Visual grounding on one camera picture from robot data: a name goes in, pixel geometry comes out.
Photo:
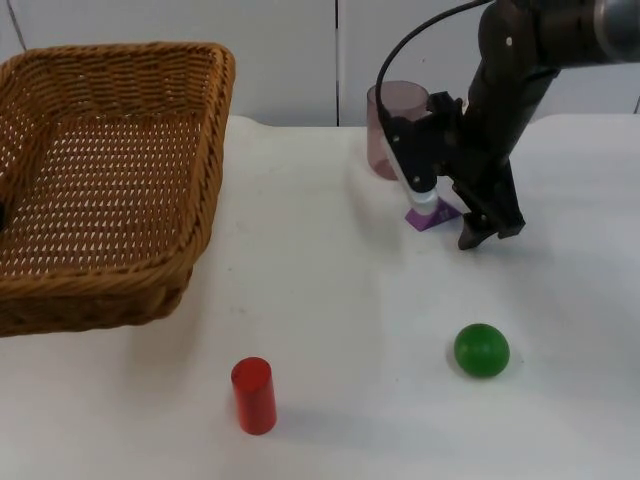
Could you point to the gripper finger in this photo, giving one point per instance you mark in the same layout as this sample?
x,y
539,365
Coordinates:
x,y
1,216

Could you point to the clear cup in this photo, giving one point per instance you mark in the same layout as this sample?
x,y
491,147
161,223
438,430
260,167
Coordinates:
x,y
376,145

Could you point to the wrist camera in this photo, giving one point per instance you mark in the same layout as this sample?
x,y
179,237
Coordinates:
x,y
420,150

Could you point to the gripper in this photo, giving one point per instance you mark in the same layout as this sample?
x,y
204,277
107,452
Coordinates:
x,y
487,170

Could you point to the red cylinder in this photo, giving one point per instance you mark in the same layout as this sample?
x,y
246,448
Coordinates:
x,y
254,395

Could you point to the brown wicker basket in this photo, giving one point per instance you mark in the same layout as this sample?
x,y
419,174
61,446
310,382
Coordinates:
x,y
115,170

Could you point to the green ball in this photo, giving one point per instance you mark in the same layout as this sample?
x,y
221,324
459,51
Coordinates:
x,y
481,350

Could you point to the purple triangular block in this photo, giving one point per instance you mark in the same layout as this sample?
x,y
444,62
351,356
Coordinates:
x,y
440,216

